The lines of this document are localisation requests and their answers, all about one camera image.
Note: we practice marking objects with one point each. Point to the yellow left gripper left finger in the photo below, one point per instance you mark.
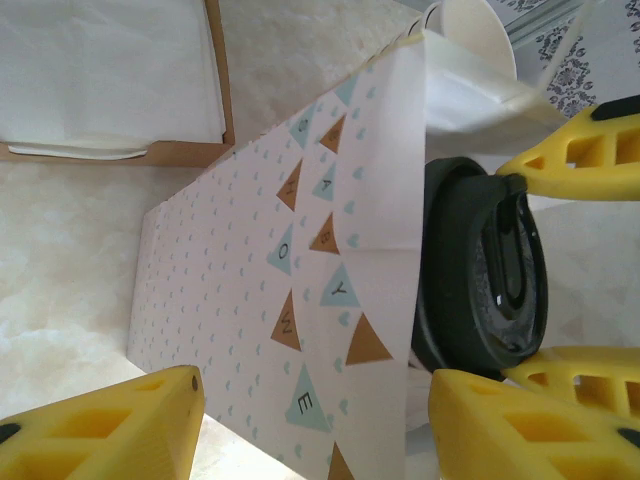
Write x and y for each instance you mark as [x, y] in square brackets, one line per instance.
[100, 430]

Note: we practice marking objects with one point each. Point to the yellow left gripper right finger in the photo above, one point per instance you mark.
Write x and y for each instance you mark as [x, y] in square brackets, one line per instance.
[525, 445]

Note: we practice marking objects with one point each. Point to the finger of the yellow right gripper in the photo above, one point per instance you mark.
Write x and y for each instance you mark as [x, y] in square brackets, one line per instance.
[600, 370]
[600, 150]

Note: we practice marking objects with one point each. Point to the animal print paper gift bag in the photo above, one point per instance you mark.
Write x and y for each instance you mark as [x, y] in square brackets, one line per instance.
[250, 275]

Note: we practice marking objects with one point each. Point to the stack of white paper cups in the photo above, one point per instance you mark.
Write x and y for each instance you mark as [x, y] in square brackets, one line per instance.
[475, 30]

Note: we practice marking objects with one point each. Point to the brown cardboard napkin box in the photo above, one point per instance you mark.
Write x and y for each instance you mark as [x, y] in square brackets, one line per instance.
[190, 152]

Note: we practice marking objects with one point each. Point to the white paper napkin stack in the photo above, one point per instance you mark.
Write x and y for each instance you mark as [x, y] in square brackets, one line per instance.
[100, 75]

